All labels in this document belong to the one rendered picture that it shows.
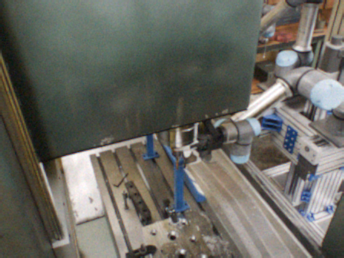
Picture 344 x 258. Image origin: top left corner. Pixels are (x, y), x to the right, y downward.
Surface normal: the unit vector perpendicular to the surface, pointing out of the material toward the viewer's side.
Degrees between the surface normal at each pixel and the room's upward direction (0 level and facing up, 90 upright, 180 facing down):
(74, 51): 90
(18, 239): 90
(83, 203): 24
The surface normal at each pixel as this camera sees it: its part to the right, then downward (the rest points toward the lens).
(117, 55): 0.37, 0.54
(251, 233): 0.03, -0.73
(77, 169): 0.14, -0.52
